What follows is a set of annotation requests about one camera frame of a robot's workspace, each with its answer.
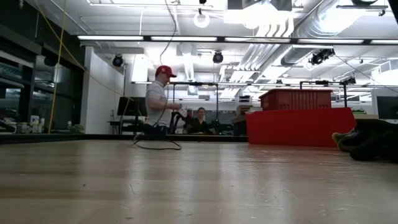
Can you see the person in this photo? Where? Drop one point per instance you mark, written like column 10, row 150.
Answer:
column 200, row 124
column 155, row 102

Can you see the white shelf container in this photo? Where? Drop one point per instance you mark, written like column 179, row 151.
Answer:
column 35, row 123

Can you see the long ceiling light strip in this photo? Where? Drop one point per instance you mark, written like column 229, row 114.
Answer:
column 110, row 38

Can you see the black monitor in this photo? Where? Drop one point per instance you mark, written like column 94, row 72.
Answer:
column 130, row 106
column 388, row 107

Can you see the red plastic bin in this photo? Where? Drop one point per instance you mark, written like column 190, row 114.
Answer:
column 298, row 127

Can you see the round black ceiling device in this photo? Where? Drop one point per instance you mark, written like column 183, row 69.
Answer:
column 218, row 57
column 117, row 61

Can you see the red slatted plastic crate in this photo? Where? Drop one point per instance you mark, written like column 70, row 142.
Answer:
column 295, row 99

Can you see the black work glove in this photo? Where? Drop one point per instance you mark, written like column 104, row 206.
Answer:
column 373, row 143

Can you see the black background robot arm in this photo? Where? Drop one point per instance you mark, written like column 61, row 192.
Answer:
column 175, row 119
column 217, row 127

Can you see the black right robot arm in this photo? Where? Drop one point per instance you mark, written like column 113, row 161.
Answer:
column 395, row 7

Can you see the black background rig frame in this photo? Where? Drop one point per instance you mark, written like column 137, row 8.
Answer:
column 202, row 83
column 345, row 93

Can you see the black ceiling rail fixture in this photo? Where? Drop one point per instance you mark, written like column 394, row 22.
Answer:
column 362, row 7

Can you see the black aluminium table frame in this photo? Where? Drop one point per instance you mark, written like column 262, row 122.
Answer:
column 46, row 138

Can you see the black ceiling-mounted device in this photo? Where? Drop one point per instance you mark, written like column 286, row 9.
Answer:
column 321, row 56

